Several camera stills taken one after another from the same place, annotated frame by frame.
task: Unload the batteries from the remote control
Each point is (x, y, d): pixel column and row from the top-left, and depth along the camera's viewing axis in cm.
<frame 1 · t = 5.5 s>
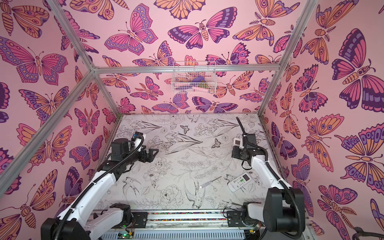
left hand: (151, 146, 81), fingers open
right hand: (237, 150, 88), fingers open
white remote with display: (235, 184, 85), point 2 cm above the table

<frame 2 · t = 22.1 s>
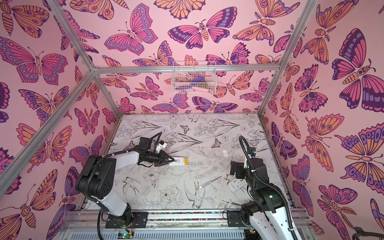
left hand: (173, 159, 87), fingers closed
right hand: (240, 160, 73), fingers open
yellow battery: (186, 161, 95), point 2 cm above the table
the other named things where they were.

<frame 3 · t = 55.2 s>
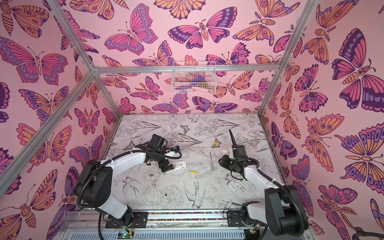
left hand: (171, 157, 90), fingers open
right hand: (221, 159, 89), fingers open
yellow battery: (194, 172, 92), on the table
yellow battery 2: (216, 143, 105), on the table
the other named things where they were.

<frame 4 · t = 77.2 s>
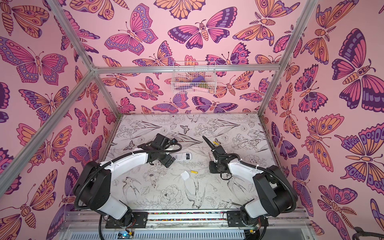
left hand: (167, 153, 91), fingers open
right hand: (212, 166, 91), fingers open
white remote with display: (187, 156, 97), point 2 cm above the table
the other named things where they were.

